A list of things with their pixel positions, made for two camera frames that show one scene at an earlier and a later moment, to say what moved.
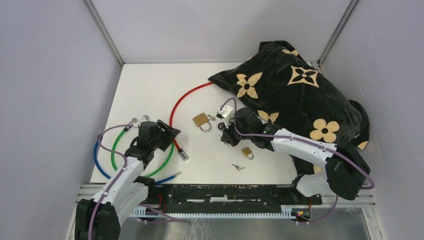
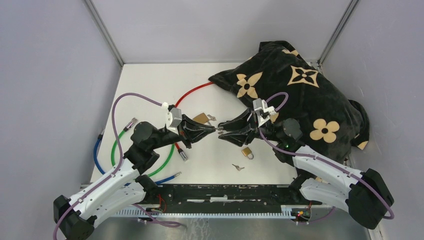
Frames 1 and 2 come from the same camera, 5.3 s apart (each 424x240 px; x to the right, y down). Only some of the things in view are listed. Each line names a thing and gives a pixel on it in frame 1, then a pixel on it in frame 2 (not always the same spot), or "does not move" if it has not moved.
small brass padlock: (247, 152) does not move
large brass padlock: (201, 119) does not move
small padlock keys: (237, 167) does not move
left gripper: (169, 134) -> (188, 132)
